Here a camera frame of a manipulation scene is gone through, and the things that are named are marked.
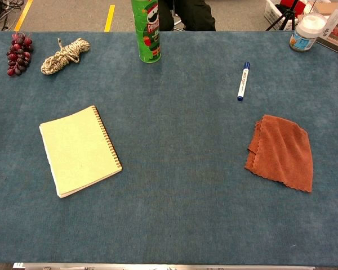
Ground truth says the blue white marker pen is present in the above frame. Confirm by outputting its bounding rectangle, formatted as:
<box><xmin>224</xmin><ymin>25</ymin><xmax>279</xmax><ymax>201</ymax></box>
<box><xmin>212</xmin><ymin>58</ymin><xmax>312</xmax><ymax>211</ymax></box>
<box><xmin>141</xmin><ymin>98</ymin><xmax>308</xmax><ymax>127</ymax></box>
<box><xmin>237</xmin><ymin>61</ymin><xmax>251</xmax><ymax>102</ymax></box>

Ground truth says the green Pringles can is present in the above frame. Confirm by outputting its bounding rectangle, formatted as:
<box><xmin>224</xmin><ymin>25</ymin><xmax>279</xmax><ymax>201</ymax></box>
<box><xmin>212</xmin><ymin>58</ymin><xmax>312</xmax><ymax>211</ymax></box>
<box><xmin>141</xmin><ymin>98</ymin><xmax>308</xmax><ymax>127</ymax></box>
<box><xmin>130</xmin><ymin>0</ymin><xmax>162</xmax><ymax>64</ymax></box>

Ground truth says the yellow spiral notebook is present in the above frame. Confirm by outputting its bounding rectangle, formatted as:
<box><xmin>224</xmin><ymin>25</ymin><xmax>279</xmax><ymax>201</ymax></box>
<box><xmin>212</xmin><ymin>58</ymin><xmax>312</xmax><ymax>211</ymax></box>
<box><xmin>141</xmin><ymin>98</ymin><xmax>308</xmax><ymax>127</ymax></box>
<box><xmin>39</xmin><ymin>105</ymin><xmax>123</xmax><ymax>199</ymax></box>

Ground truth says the beige coiled rope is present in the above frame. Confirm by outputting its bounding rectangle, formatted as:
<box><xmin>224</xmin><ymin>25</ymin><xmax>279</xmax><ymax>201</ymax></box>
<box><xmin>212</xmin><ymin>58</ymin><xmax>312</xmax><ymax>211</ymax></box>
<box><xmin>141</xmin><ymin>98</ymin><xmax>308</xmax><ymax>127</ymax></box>
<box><xmin>40</xmin><ymin>37</ymin><xmax>91</xmax><ymax>76</ymax></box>

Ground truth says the blue table cloth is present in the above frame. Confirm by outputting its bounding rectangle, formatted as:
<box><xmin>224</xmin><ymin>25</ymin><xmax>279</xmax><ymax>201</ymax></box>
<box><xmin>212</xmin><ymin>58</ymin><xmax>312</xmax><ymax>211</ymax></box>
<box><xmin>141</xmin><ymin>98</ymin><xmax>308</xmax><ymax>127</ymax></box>
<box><xmin>0</xmin><ymin>30</ymin><xmax>338</xmax><ymax>267</ymax></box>

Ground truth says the printed cardboard box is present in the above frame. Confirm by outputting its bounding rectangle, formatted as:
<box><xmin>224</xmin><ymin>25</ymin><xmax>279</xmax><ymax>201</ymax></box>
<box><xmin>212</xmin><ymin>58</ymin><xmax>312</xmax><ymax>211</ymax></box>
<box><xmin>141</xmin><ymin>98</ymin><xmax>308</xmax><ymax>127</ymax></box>
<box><xmin>315</xmin><ymin>8</ymin><xmax>338</xmax><ymax>59</ymax></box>

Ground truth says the white plastic basket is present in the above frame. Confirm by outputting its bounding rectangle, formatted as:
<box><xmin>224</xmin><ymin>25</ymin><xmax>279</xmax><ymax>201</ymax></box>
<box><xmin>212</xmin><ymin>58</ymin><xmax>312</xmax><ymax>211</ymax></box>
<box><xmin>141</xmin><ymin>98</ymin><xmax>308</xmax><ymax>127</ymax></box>
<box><xmin>264</xmin><ymin>0</ymin><xmax>298</xmax><ymax>31</ymax></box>

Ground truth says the orange microfiber cloth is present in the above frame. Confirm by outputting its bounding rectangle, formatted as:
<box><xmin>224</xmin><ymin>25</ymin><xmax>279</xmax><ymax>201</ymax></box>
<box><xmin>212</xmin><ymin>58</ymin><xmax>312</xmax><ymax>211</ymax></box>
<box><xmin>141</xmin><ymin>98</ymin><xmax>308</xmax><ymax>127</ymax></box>
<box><xmin>244</xmin><ymin>114</ymin><xmax>314</xmax><ymax>194</ymax></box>

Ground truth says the white lidded plastic jar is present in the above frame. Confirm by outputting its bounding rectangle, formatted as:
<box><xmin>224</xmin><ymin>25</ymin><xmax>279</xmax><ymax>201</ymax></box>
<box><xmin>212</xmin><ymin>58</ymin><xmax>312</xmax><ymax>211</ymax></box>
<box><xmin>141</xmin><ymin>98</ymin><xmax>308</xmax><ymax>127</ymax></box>
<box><xmin>288</xmin><ymin>12</ymin><xmax>328</xmax><ymax>52</ymax></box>

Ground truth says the red grape bunch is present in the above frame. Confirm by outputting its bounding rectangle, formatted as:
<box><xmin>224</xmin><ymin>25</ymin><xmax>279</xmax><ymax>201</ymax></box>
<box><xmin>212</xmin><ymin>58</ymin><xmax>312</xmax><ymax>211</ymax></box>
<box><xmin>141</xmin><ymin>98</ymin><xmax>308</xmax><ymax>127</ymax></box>
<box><xmin>6</xmin><ymin>32</ymin><xmax>34</xmax><ymax>77</ymax></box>

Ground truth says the yellow floor tape strip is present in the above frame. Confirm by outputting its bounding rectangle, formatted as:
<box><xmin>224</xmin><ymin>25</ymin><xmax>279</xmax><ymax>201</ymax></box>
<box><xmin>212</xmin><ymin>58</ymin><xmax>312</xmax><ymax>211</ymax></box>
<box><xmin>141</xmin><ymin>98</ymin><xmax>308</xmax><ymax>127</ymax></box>
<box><xmin>14</xmin><ymin>0</ymin><xmax>34</xmax><ymax>32</ymax></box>
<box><xmin>104</xmin><ymin>4</ymin><xmax>116</xmax><ymax>33</ymax></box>

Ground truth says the person in black trousers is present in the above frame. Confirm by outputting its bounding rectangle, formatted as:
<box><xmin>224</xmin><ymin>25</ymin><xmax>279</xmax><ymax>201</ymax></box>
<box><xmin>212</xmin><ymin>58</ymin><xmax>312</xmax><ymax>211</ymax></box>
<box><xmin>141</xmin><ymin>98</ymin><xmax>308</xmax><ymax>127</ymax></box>
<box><xmin>157</xmin><ymin>0</ymin><xmax>216</xmax><ymax>32</ymax></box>

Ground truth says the black tripod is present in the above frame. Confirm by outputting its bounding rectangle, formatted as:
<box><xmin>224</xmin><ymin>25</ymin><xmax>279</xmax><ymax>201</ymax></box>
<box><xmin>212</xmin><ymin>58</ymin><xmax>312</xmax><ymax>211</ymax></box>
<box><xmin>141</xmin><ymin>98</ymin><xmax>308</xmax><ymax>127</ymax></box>
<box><xmin>265</xmin><ymin>0</ymin><xmax>301</xmax><ymax>32</ymax></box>

